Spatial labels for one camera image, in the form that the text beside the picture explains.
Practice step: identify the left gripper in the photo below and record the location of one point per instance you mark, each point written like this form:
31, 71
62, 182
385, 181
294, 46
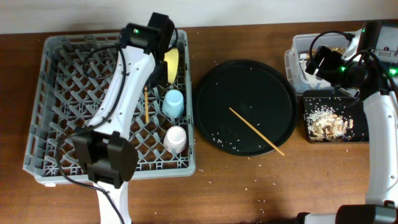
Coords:
161, 76

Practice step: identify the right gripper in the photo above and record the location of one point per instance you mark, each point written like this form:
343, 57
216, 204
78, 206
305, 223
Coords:
333, 58

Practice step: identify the wooden chopstick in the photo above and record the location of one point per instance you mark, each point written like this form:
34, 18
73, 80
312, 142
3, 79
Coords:
146, 104
257, 132

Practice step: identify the yellow plastic bowl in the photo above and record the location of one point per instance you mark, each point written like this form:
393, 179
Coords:
172, 58

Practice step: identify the light blue plastic cup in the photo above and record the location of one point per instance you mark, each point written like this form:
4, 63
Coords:
173, 105

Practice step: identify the pink and white cup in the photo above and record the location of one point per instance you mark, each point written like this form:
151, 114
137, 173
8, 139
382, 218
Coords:
175, 139

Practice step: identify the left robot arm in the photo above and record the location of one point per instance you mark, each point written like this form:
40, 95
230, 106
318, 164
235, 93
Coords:
103, 148

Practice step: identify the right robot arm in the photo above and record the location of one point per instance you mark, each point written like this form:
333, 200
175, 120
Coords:
369, 64

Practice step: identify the crumpled white paper waste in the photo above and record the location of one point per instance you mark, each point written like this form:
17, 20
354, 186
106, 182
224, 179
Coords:
314, 82

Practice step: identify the clear plastic waste bin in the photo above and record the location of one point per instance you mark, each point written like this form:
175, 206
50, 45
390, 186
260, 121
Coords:
301, 44

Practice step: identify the grey plastic dishwasher rack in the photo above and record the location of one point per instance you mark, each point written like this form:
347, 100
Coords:
66, 99

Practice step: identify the gold foil wrapper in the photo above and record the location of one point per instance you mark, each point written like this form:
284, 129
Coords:
306, 56

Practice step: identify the black rectangular tray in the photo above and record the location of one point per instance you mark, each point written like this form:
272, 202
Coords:
343, 104

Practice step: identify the pile of food scraps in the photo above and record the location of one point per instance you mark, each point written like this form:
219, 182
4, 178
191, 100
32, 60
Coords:
325, 125

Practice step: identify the round black tray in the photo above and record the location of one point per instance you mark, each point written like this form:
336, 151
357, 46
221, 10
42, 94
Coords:
256, 91

